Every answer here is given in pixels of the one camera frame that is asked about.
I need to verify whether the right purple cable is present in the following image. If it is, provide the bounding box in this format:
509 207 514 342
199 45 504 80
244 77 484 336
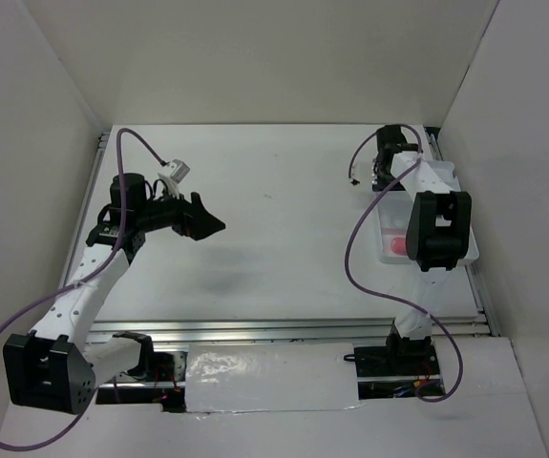
344 124 463 403

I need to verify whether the white foil sheet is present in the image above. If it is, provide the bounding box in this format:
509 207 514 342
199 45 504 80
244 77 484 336
185 343 360 413

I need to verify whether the clear tape roll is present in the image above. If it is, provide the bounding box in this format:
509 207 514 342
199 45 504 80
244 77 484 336
390 217 407 229

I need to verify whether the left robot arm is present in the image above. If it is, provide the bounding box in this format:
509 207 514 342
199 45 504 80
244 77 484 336
3 173 225 415

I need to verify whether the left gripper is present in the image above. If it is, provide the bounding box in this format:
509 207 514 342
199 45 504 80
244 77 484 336
137 181 225 241

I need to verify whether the pink capped tube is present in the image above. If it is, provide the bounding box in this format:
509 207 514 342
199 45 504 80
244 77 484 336
383 237 407 257

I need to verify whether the white compartment tray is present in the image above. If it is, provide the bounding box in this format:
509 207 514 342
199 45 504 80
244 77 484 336
375 160 479 271

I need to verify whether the purple cable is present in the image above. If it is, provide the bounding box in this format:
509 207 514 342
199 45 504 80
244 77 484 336
0 127 168 450
344 124 463 403

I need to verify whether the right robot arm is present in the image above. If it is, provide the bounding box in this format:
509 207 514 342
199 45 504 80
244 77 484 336
372 124 472 376

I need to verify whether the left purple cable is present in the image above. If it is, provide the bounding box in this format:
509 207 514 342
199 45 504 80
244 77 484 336
0 127 168 450

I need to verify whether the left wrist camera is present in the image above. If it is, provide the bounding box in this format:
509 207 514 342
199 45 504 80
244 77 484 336
158 159 190 198

